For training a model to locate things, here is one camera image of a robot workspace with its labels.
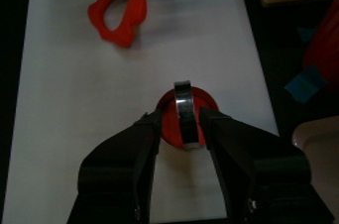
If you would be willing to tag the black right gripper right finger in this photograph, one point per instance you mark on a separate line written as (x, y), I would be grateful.
(260, 175)

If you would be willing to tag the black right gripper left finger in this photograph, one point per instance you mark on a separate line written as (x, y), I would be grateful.
(115, 171)

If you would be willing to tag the round metal dough cutter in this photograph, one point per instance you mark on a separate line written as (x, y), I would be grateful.
(186, 115)

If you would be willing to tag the beige bowl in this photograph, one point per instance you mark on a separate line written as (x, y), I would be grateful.
(318, 162)

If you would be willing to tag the round red dough disc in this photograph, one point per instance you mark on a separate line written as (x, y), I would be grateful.
(170, 119)

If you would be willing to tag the white cutting mat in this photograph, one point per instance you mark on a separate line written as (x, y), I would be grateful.
(132, 79)

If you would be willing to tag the blue tape piece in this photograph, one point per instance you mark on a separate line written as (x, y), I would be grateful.
(306, 84)

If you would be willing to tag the red cloth object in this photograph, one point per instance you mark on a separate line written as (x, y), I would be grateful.
(323, 53)

